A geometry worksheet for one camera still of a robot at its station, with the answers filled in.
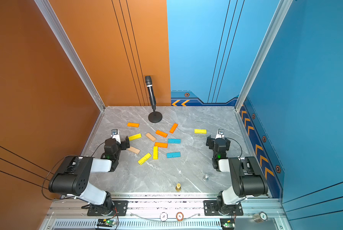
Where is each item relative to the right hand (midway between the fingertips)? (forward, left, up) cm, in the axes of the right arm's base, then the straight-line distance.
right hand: (218, 137), depth 94 cm
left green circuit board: (-46, +62, -8) cm, 78 cm away
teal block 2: (-10, +30, -5) cm, 32 cm away
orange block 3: (+11, +30, -5) cm, 33 cm away
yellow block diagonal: (-13, +48, -6) cm, 50 cm away
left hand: (0, +65, +1) cm, 65 cm away
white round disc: (-43, +34, -6) cm, 55 cm away
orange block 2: (+6, +39, -5) cm, 40 cm away
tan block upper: (+4, +46, -5) cm, 47 cm away
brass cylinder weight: (-31, +26, -5) cm, 41 cm away
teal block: (0, +29, -6) cm, 30 cm away
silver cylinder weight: (-25, +11, -4) cm, 28 cm away
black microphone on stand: (+21, +45, -4) cm, 50 cm away
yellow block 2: (+9, +10, -6) cm, 15 cm away
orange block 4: (-3, +38, -5) cm, 39 cm away
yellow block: (+4, +58, -6) cm, 58 cm away
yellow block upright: (-9, +42, -6) cm, 43 cm away
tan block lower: (-7, +56, -5) cm, 57 cm away
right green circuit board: (-46, +2, -9) cm, 47 cm away
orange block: (+15, +61, -5) cm, 63 cm away
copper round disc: (-43, +26, -6) cm, 51 cm away
